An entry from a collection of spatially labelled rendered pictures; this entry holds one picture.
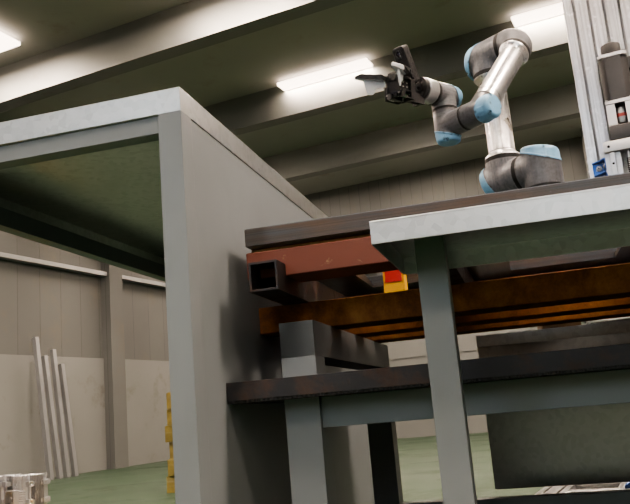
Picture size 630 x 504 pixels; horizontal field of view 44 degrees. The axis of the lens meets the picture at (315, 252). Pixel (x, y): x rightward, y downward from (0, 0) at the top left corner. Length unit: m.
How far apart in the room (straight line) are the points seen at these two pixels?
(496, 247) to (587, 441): 0.92
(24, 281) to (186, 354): 10.03
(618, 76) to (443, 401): 1.72
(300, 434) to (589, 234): 0.56
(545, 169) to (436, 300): 1.43
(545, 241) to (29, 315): 10.22
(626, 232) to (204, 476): 0.72
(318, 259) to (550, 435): 0.93
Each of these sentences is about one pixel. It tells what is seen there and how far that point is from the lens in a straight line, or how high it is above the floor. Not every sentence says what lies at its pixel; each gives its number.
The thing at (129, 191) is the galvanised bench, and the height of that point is 1.05.
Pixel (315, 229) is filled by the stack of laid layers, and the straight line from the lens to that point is 1.35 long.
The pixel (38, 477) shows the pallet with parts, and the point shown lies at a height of 0.31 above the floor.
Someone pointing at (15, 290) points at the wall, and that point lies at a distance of 11.06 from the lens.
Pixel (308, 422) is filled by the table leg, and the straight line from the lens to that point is 1.33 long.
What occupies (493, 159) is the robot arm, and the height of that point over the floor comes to 1.26.
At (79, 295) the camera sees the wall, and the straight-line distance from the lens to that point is 11.94.
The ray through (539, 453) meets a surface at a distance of 2.06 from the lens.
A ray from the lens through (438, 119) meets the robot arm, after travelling 2.41.
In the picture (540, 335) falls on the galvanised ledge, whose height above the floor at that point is 0.66.
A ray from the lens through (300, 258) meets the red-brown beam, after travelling 1.34.
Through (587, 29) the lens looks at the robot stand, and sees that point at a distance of 2.79.
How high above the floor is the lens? 0.52
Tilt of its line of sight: 12 degrees up
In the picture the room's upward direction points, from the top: 5 degrees counter-clockwise
